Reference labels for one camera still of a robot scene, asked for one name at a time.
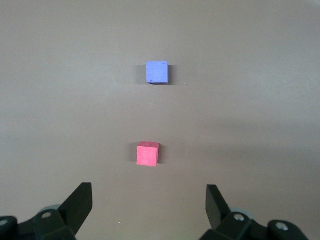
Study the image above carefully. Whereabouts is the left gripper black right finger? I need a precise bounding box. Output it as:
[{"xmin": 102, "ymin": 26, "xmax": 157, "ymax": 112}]
[{"xmin": 199, "ymin": 184, "xmax": 308, "ymax": 240}]

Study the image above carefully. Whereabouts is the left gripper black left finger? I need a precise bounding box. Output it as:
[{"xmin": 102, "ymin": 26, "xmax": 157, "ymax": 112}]
[{"xmin": 0, "ymin": 182, "xmax": 93, "ymax": 240}]

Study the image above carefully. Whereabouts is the red foam block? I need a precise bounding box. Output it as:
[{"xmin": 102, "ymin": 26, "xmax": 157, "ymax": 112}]
[{"xmin": 136, "ymin": 141, "xmax": 160, "ymax": 167}]

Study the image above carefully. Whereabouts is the purple foam block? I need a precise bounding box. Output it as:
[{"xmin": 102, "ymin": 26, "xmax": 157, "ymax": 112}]
[{"xmin": 145, "ymin": 60, "xmax": 170, "ymax": 85}]

